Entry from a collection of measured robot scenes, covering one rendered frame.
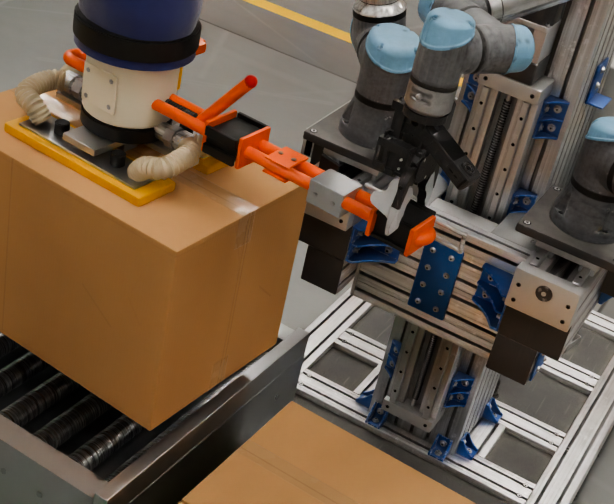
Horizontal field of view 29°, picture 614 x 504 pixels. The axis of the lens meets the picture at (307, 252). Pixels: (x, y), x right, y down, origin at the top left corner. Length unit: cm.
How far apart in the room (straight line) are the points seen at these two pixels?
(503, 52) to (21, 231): 95
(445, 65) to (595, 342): 200
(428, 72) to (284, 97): 335
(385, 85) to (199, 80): 273
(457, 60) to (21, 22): 383
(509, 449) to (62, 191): 150
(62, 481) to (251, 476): 38
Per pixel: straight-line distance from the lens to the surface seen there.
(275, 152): 202
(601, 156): 232
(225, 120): 208
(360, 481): 239
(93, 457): 233
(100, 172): 212
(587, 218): 236
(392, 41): 244
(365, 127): 248
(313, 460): 240
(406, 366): 283
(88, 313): 218
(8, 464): 230
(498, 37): 182
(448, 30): 175
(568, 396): 339
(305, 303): 379
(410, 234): 186
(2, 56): 510
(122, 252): 205
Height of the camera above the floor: 214
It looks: 32 degrees down
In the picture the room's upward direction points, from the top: 13 degrees clockwise
